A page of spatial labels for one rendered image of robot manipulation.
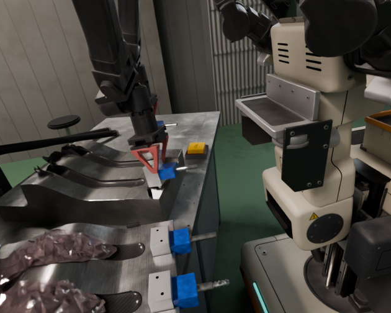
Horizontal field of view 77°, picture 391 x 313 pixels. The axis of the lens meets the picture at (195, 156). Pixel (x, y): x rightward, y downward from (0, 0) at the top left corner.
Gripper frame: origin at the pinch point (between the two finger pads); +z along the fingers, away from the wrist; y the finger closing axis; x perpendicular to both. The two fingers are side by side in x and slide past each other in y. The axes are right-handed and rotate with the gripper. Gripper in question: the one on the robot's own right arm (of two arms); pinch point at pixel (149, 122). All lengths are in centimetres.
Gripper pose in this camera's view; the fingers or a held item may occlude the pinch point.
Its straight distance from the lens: 91.3
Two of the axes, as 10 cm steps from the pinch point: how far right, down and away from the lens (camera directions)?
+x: 9.8, -0.4, -2.1
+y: -1.6, 4.9, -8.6
